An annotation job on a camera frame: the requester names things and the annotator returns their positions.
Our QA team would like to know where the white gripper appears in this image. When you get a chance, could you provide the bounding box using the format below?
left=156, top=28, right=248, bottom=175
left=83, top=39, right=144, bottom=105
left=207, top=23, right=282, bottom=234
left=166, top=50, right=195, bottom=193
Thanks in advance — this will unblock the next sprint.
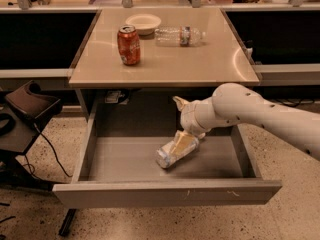
left=170, top=96, right=217, bottom=158

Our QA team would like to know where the black cable on floor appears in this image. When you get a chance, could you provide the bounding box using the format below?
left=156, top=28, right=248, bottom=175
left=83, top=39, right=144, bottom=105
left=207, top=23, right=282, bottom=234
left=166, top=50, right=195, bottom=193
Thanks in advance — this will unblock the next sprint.
left=23, top=123, right=73, bottom=179

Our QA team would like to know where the dark brown chair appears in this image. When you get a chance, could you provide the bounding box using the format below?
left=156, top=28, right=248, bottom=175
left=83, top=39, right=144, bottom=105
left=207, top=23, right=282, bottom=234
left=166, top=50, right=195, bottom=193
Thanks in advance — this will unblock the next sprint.
left=0, top=81, right=62, bottom=191

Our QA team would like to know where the clear plastic water bottle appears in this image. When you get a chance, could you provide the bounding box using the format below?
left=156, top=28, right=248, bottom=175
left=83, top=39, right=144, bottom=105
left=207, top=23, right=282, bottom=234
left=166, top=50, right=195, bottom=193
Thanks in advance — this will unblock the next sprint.
left=154, top=26, right=206, bottom=47

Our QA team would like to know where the blue labelled plastic bottle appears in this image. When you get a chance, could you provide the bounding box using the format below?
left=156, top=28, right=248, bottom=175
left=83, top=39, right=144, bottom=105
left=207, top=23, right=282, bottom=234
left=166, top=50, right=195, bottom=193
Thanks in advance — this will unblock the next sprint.
left=156, top=133, right=205, bottom=169

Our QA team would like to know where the open grey drawer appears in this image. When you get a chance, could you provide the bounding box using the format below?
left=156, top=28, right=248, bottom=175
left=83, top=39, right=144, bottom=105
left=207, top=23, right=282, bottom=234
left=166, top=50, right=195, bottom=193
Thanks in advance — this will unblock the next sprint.
left=52, top=97, right=283, bottom=209

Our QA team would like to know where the white paper bowl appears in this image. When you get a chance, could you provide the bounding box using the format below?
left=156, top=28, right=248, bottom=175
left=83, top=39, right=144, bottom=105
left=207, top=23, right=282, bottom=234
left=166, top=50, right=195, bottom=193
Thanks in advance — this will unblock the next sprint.
left=125, top=14, right=161, bottom=36

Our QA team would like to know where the power strip under counter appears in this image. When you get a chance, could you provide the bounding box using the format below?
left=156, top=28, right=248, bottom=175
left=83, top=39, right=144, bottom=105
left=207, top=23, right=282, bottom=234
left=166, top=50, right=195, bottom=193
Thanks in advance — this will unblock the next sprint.
left=104, top=90, right=128, bottom=104

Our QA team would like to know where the black table leg foot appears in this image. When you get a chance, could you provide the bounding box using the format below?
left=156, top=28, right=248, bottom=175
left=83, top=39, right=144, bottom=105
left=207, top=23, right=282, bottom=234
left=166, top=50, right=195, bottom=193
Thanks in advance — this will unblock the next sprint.
left=59, top=209, right=76, bottom=237

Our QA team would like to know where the orange soda can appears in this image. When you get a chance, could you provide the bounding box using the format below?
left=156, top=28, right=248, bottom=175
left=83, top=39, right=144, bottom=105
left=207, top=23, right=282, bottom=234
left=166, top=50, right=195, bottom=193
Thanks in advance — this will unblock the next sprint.
left=117, top=25, right=140, bottom=65

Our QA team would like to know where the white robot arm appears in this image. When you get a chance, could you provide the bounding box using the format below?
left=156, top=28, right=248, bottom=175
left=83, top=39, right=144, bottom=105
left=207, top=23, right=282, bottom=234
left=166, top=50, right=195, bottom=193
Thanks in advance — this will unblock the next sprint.
left=173, top=83, right=320, bottom=160

